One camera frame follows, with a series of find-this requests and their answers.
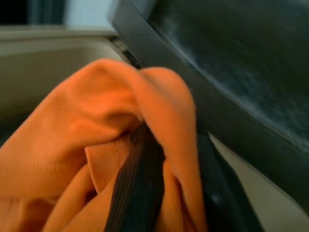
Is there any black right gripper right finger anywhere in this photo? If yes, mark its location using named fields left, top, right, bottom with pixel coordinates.
left=197, top=131, right=264, bottom=232

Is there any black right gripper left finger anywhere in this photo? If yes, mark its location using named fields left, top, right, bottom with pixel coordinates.
left=104, top=123, right=167, bottom=232

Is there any orange cloth garment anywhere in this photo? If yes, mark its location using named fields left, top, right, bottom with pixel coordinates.
left=0, top=58, right=209, bottom=232

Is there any dark washing machine door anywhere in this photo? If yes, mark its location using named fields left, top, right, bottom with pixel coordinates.
left=110, top=0, right=309, bottom=213

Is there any white washing machine body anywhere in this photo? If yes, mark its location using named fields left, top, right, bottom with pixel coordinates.
left=0, top=25, right=136, bottom=119

